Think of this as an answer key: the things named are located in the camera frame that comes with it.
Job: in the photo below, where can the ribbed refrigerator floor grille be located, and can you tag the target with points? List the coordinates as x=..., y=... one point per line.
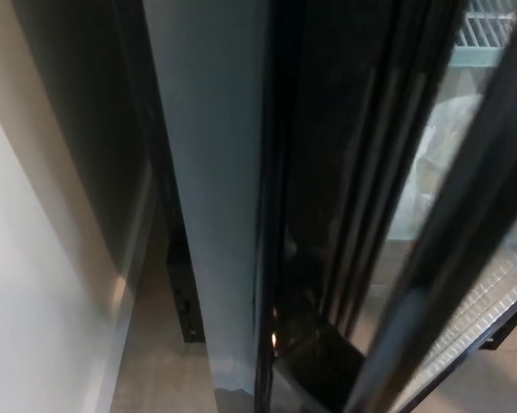
x=477, y=318

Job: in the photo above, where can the glass refrigerator door black frame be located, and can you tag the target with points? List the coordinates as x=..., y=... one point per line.
x=428, y=275

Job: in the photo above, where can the black grey refrigerator body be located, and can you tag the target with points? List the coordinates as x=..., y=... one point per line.
x=215, y=172

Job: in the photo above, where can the white plastic bag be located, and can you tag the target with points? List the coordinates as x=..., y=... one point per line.
x=445, y=142

